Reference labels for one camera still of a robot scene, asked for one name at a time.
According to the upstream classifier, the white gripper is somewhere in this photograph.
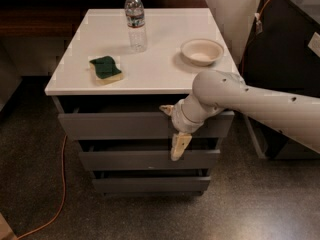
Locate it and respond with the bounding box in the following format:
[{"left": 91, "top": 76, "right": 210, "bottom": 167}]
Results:
[{"left": 159, "top": 99, "right": 204, "bottom": 161}]

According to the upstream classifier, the grey top drawer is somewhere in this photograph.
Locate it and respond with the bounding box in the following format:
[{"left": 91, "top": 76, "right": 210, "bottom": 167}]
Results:
[{"left": 58, "top": 99, "right": 235, "bottom": 141}]

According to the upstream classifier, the clear plastic water bottle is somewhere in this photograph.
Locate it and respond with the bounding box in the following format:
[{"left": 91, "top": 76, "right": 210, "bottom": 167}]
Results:
[{"left": 124, "top": 0, "right": 147, "bottom": 52}]

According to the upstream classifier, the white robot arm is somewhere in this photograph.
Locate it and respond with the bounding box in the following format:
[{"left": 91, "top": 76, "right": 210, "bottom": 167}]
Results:
[{"left": 160, "top": 70, "right": 320, "bottom": 161}]

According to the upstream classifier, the white top drawer cabinet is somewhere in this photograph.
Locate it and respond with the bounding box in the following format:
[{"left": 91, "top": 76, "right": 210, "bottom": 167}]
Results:
[{"left": 45, "top": 8, "right": 234, "bottom": 195}]

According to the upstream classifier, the beige paper bowl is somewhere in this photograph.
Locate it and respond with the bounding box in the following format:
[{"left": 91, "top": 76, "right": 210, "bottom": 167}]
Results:
[{"left": 181, "top": 39, "right": 224, "bottom": 67}]

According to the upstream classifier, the green yellow sponge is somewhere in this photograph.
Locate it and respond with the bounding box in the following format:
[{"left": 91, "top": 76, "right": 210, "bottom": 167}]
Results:
[{"left": 89, "top": 56, "right": 123, "bottom": 84}]

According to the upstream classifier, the dark wooden counter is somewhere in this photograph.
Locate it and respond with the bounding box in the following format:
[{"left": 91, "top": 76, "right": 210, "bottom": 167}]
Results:
[{"left": 0, "top": 0, "right": 209, "bottom": 38}]

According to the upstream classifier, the cardboard box corner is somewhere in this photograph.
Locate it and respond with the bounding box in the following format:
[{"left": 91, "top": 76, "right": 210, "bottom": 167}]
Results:
[{"left": 0, "top": 213, "right": 17, "bottom": 240}]

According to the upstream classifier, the orange extension cable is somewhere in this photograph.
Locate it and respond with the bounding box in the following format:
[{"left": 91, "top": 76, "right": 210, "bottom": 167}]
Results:
[{"left": 16, "top": 134, "right": 69, "bottom": 240}]

